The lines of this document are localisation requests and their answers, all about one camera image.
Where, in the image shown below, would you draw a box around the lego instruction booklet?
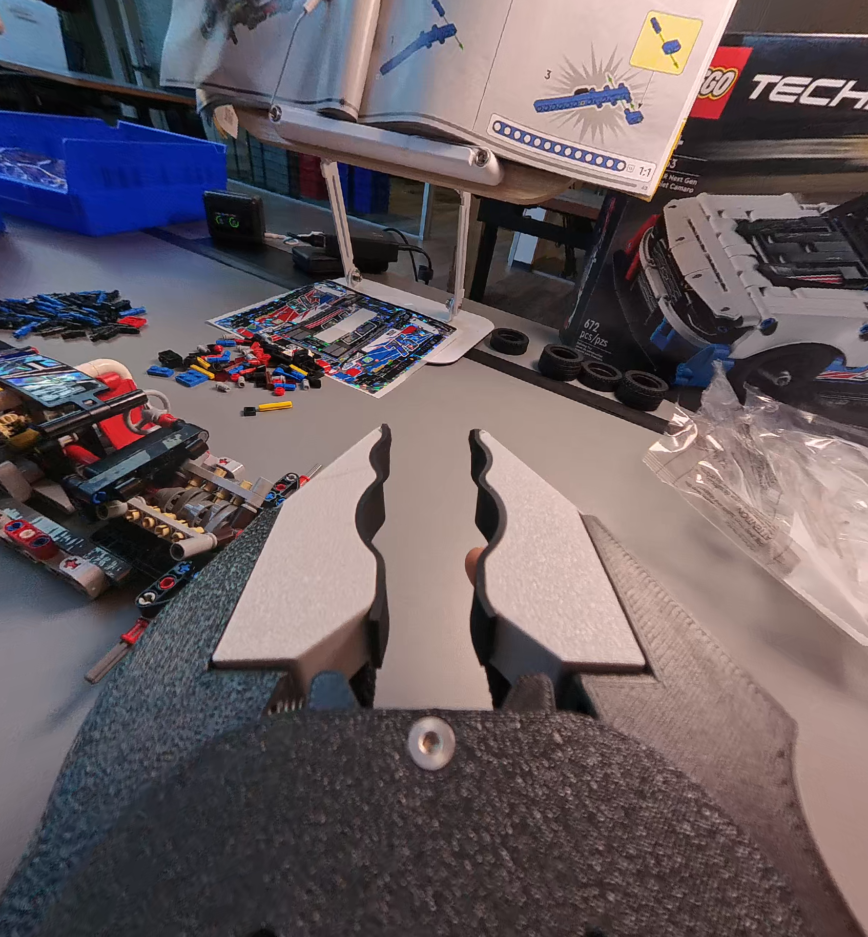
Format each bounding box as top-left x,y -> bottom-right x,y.
162,0 -> 739,199

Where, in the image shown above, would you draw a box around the white desk stand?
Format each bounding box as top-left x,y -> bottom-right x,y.
196,84 -> 574,366

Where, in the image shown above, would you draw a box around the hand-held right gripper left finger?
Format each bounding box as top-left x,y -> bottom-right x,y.
213,425 -> 393,705

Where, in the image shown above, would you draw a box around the crumpled clear plastic bags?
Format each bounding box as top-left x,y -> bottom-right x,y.
642,362 -> 868,678

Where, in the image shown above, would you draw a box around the small black charger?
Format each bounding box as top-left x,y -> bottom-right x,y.
291,245 -> 347,275

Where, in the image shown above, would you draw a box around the holographic sticker sheet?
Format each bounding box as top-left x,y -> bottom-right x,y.
207,280 -> 455,398

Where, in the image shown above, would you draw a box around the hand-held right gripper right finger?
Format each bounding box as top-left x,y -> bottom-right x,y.
469,428 -> 647,705

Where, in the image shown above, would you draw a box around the pile of black blue pins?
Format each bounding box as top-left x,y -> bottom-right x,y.
0,289 -> 148,343

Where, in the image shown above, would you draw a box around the black power bank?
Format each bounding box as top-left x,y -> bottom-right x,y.
203,190 -> 267,250

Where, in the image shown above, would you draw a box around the large black power adapter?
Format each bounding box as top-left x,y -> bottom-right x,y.
331,230 -> 400,268

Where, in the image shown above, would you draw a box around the black cable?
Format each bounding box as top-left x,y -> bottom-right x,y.
397,230 -> 435,286

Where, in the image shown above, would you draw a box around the lego car chassis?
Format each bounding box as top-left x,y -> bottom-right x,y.
0,333 -> 321,685

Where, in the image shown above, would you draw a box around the pile of mixed lego pieces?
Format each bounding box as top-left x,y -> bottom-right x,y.
147,333 -> 325,392

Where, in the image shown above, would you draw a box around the lego set box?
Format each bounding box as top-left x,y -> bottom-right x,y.
562,33 -> 868,440

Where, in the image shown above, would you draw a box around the small clear plastic bag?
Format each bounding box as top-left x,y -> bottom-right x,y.
0,146 -> 69,193

